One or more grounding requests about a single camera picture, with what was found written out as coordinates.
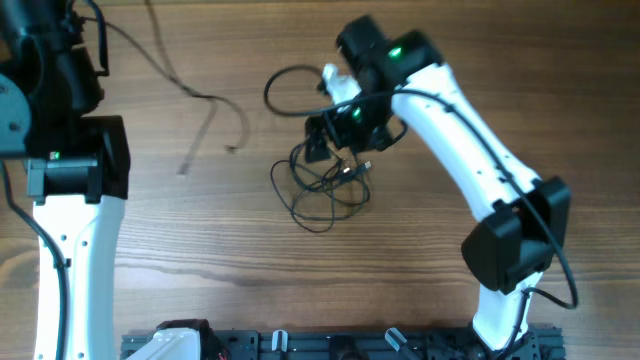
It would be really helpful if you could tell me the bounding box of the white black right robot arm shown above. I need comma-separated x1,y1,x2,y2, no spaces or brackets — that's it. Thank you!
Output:
305,16,570,355

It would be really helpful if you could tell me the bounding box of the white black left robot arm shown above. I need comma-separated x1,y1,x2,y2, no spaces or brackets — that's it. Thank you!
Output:
1,0,131,359

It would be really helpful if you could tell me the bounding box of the separated black cable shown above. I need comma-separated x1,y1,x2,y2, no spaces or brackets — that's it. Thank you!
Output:
82,0,251,177

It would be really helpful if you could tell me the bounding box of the black cable bundle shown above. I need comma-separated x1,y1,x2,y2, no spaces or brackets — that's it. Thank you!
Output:
269,141,374,234

